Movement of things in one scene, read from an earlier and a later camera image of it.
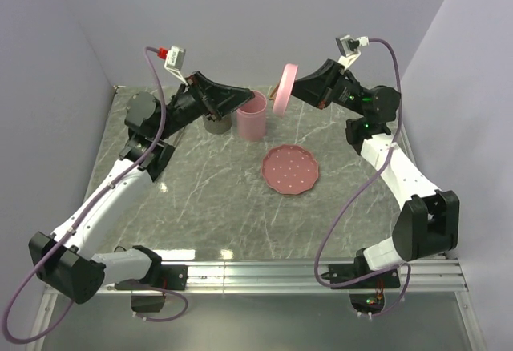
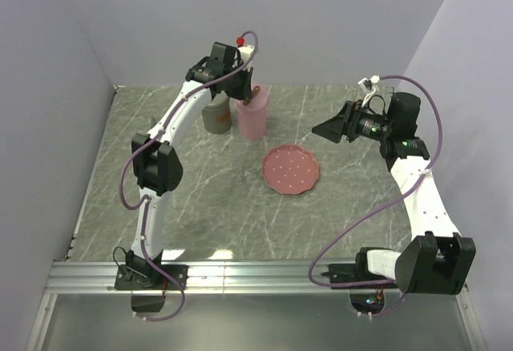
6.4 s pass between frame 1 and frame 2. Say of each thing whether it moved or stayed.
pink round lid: moved
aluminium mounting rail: stayed
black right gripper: moved
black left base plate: stayed
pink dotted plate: stayed
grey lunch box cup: stayed
